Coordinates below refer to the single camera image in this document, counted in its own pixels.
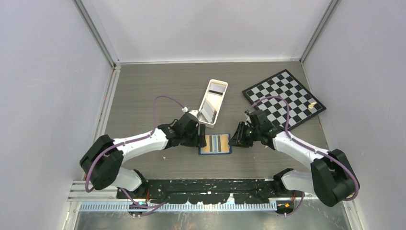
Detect beige chess piece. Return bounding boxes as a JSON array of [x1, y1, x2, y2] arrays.
[[308, 102, 317, 109]]

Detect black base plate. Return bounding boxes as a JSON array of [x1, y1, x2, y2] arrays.
[[117, 179, 303, 205]]

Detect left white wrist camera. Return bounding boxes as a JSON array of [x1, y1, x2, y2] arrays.
[[181, 107, 200, 122]]

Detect grey cards in tray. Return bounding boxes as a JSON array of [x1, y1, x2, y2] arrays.
[[200, 99, 217, 123]]

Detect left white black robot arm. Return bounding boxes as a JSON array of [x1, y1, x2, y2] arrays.
[[79, 111, 206, 198]]

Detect silver card at tray end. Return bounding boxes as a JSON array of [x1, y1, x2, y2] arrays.
[[209, 82, 226, 95]]

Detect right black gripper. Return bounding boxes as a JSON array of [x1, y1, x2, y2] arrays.
[[228, 121, 261, 148]]

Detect white plastic tray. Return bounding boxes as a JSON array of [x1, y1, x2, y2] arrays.
[[198, 79, 228, 128]]

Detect gold credit card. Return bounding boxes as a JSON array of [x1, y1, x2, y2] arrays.
[[216, 134, 230, 154], [200, 135, 214, 155]]

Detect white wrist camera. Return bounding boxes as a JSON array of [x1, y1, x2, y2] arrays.
[[244, 110, 256, 124], [181, 107, 200, 122]]

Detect blue card holder wallet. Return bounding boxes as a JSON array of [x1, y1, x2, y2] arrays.
[[198, 134, 232, 155]]

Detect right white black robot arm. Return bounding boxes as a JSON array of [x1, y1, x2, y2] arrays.
[[229, 111, 360, 207]]

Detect aluminium frame rail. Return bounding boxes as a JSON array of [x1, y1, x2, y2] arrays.
[[68, 181, 118, 202]]

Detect black white chessboard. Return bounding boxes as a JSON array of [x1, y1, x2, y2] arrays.
[[242, 69, 327, 131]]

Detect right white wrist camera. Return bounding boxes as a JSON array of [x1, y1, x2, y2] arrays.
[[244, 110, 256, 124]]

